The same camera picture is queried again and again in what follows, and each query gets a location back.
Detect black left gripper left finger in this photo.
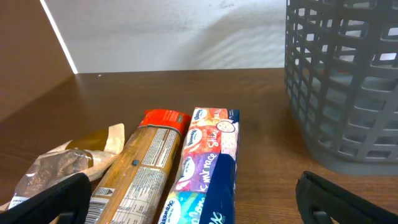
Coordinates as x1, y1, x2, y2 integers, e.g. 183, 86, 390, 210
1, 173, 91, 224

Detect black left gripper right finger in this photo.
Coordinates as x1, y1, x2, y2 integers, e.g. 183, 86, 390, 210
295, 171, 397, 224

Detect beige brown snack bag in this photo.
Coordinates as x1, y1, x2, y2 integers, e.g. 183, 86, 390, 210
1, 123, 125, 212

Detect spaghetti packet red ends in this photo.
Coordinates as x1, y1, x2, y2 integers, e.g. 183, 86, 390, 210
85, 109, 191, 224

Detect Kleenex tissue multipack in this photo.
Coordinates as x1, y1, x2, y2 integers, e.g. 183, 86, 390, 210
158, 107, 240, 224

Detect grey plastic lattice basket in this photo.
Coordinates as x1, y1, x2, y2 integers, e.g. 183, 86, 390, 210
284, 0, 397, 175

